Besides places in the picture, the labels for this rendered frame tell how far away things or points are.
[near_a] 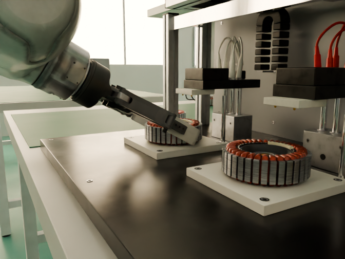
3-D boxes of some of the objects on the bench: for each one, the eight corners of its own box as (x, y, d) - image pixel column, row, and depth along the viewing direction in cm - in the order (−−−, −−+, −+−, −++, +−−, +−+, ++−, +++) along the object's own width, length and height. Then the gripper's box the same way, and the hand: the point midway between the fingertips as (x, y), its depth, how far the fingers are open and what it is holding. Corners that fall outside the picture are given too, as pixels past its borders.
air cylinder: (232, 143, 66) (233, 116, 65) (211, 136, 73) (211, 112, 72) (251, 140, 69) (252, 114, 68) (228, 134, 75) (229, 110, 74)
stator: (269, 196, 35) (271, 163, 35) (204, 169, 44) (205, 143, 44) (328, 177, 41) (330, 149, 41) (260, 158, 51) (261, 134, 50)
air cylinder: (345, 176, 46) (348, 137, 45) (300, 163, 52) (303, 129, 51) (365, 170, 48) (369, 134, 47) (321, 158, 55) (324, 126, 54)
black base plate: (231, 422, 16) (232, 383, 15) (40, 148, 71) (39, 138, 70) (538, 214, 39) (542, 196, 38) (214, 129, 93) (214, 121, 93)
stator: (161, 149, 56) (161, 128, 55) (135, 137, 66) (135, 119, 65) (213, 142, 62) (214, 122, 61) (182, 132, 71) (182, 115, 70)
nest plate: (264, 217, 33) (264, 205, 33) (186, 175, 46) (186, 167, 46) (351, 190, 40) (352, 180, 40) (263, 161, 53) (264, 153, 53)
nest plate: (156, 160, 54) (156, 152, 54) (123, 142, 67) (123, 136, 66) (227, 149, 61) (228, 143, 61) (185, 135, 74) (185, 130, 74)
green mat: (29, 148, 71) (29, 147, 71) (11, 114, 123) (11, 114, 123) (311, 117, 117) (311, 116, 117) (210, 102, 169) (210, 102, 169)
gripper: (53, 93, 63) (141, 137, 74) (90, 105, 42) (206, 165, 53) (70, 59, 63) (155, 108, 75) (116, 54, 42) (225, 123, 53)
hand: (172, 129), depth 63 cm, fingers open, 13 cm apart
